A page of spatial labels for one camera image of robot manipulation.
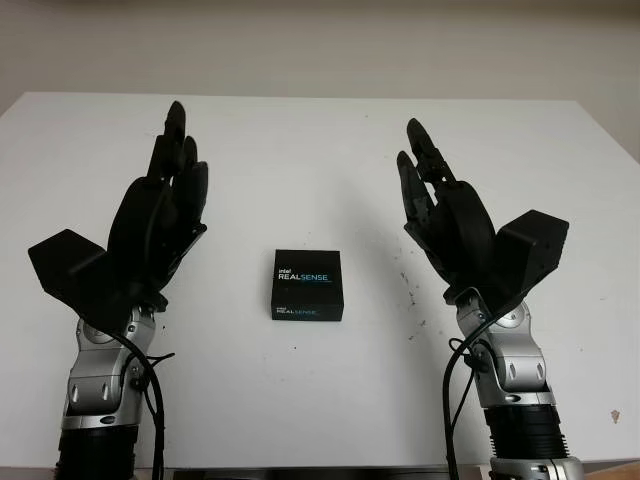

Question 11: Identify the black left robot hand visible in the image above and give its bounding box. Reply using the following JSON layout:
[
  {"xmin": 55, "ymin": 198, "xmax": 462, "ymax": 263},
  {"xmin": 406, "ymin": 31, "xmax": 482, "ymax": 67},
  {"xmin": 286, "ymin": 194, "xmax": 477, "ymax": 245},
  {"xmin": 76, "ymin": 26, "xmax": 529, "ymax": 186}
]
[{"xmin": 102, "ymin": 100, "xmax": 210, "ymax": 314}]

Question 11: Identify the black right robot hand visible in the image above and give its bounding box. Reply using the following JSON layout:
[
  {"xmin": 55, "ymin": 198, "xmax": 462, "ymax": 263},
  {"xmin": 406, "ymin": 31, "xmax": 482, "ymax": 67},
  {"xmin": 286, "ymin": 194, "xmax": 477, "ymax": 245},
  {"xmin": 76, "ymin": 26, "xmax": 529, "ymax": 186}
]
[{"xmin": 396, "ymin": 117, "xmax": 497, "ymax": 304}]

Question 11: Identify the black RealSense box lid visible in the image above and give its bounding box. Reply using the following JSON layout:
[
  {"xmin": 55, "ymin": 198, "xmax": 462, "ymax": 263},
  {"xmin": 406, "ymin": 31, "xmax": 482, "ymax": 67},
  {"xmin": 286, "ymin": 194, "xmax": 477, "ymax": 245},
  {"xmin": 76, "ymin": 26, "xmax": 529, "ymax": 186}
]
[{"xmin": 268, "ymin": 247, "xmax": 343, "ymax": 322}]

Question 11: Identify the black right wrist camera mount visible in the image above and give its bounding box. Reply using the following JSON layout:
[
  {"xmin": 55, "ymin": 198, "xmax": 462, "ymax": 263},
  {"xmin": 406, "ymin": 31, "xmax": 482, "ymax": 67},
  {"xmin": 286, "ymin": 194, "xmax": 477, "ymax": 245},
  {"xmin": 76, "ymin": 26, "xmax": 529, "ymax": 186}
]
[{"xmin": 492, "ymin": 209, "xmax": 570, "ymax": 319}]

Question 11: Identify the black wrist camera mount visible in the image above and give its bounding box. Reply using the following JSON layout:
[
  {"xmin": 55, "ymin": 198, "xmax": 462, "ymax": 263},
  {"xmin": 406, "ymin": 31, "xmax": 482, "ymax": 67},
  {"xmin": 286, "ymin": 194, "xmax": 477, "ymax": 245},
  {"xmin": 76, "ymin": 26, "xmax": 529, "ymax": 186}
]
[
  {"xmin": 28, "ymin": 228, "xmax": 131, "ymax": 334},
  {"xmin": 492, "ymin": 209, "xmax": 570, "ymax": 319}
]

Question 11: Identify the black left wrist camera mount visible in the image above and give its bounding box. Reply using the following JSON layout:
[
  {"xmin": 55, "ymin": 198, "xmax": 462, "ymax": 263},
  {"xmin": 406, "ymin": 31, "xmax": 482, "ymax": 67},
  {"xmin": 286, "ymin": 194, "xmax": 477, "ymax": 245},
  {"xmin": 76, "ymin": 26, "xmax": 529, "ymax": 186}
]
[{"xmin": 28, "ymin": 228, "xmax": 131, "ymax": 334}]

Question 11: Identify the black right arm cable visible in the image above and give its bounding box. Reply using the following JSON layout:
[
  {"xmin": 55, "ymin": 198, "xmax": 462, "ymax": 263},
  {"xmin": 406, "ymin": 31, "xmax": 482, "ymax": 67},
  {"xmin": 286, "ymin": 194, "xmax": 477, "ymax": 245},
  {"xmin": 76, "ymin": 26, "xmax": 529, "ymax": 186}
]
[{"xmin": 442, "ymin": 314, "xmax": 494, "ymax": 480}]

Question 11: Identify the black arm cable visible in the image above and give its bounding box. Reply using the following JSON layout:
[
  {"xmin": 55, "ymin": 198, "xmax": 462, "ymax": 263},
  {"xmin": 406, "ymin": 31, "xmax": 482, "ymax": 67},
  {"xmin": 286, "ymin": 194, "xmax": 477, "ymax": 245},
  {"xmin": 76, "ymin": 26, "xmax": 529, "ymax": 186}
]
[
  {"xmin": 442, "ymin": 314, "xmax": 494, "ymax": 480},
  {"xmin": 117, "ymin": 327, "xmax": 177, "ymax": 480}
]

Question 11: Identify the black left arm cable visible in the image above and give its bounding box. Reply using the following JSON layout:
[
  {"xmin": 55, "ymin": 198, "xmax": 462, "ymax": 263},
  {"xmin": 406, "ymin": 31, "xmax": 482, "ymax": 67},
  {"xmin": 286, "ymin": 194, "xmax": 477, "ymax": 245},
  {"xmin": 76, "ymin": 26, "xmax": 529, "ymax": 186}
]
[{"xmin": 117, "ymin": 327, "xmax": 177, "ymax": 480}]

